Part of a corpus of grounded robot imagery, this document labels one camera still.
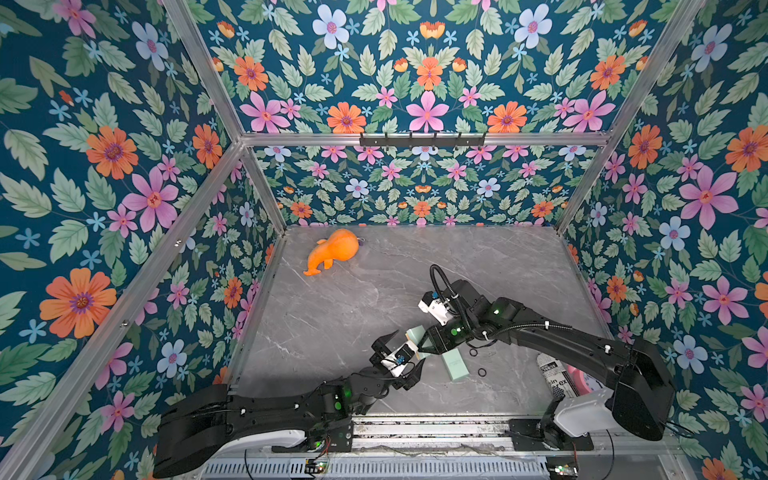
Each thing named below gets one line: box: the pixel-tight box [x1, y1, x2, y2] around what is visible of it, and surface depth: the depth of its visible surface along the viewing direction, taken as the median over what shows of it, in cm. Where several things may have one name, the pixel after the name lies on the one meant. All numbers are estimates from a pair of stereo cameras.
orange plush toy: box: [303, 229, 359, 276], surface depth 109 cm
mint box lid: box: [441, 348, 471, 382], surface depth 85 cm
